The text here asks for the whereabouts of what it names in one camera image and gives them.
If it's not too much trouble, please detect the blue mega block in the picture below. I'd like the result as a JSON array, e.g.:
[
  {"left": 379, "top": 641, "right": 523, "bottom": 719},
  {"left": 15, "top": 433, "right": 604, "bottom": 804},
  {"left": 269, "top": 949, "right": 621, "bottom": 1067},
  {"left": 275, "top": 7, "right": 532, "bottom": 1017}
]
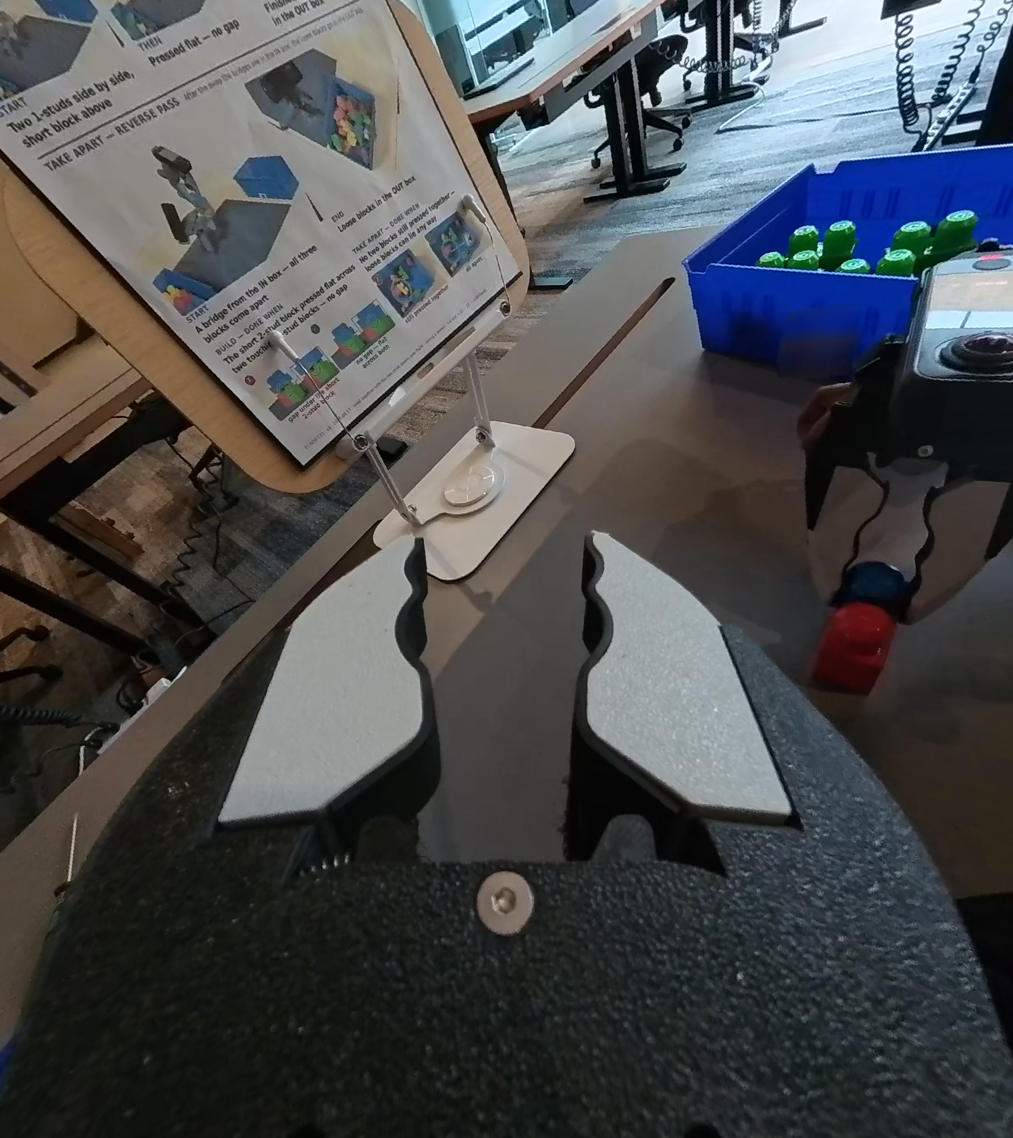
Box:
[{"left": 834, "top": 559, "right": 915, "bottom": 616}]

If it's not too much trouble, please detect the blue bin with white label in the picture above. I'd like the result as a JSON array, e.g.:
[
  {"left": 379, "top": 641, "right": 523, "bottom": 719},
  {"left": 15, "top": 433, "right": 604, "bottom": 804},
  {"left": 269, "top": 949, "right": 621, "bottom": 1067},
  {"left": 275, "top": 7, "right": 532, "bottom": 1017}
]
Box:
[{"left": 685, "top": 139, "right": 1013, "bottom": 378}]

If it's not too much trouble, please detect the black office chair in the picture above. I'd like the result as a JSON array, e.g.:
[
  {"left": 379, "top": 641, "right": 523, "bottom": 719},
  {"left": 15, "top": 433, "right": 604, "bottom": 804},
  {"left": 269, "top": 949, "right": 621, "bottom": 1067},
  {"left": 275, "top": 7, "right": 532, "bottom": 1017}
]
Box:
[{"left": 592, "top": 33, "right": 696, "bottom": 172}]

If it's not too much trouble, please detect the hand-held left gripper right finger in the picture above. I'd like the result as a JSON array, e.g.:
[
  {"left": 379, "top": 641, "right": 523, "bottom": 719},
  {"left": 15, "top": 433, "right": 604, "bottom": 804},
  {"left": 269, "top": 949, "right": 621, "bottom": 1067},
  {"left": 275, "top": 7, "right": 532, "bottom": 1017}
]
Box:
[{"left": 569, "top": 530, "right": 797, "bottom": 824}]

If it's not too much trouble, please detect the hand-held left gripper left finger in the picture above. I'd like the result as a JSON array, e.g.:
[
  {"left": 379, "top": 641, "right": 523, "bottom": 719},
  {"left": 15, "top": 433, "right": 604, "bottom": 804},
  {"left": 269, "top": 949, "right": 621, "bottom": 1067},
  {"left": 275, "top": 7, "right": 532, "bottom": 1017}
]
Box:
[{"left": 219, "top": 539, "right": 442, "bottom": 830}]

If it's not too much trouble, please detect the black desk leg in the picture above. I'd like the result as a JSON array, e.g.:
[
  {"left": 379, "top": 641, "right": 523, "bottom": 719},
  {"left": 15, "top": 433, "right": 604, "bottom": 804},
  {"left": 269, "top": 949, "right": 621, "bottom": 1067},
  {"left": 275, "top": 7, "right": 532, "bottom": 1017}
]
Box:
[{"left": 0, "top": 401, "right": 214, "bottom": 730}]

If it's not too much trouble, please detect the wooden background desk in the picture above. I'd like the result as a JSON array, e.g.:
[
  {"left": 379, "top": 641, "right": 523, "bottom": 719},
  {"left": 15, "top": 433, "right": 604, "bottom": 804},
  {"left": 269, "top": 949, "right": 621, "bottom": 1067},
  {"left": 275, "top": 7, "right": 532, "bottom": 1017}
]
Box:
[{"left": 462, "top": 1, "right": 689, "bottom": 200}]

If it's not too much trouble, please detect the red single-stud mega block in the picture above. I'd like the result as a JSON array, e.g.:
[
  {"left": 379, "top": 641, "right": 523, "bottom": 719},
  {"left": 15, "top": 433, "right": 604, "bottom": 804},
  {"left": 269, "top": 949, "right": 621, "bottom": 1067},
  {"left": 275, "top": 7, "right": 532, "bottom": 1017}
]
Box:
[{"left": 811, "top": 603, "right": 897, "bottom": 696}]

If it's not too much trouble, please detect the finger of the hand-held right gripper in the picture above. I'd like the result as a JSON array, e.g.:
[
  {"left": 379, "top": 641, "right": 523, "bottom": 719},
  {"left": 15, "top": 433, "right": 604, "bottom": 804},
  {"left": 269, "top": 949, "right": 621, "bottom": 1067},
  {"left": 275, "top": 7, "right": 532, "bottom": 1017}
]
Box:
[
  {"left": 907, "top": 472, "right": 1011, "bottom": 625},
  {"left": 813, "top": 466, "right": 938, "bottom": 606}
]

